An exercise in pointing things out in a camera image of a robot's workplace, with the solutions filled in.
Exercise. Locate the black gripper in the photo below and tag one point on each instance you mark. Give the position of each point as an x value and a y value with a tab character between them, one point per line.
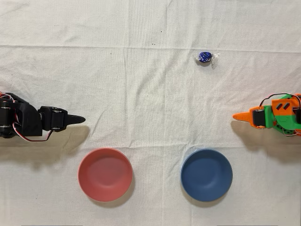
57	118

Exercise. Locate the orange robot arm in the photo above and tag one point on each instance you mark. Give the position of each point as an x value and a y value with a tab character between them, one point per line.
285	118

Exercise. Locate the pink bowl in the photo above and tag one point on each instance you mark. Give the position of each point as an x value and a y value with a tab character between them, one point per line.
105	175

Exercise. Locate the blue bowl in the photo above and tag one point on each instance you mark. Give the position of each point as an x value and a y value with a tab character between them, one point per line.
207	175

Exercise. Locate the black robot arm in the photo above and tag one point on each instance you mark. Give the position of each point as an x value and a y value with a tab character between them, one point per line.
28	117

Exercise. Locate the orange green gripper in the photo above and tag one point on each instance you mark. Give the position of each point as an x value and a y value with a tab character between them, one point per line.
257	117

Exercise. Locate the white tablecloth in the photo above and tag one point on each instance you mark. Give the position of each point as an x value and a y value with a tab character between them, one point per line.
150	94

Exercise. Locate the blue candy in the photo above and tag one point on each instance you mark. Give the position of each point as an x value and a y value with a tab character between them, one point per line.
204	57

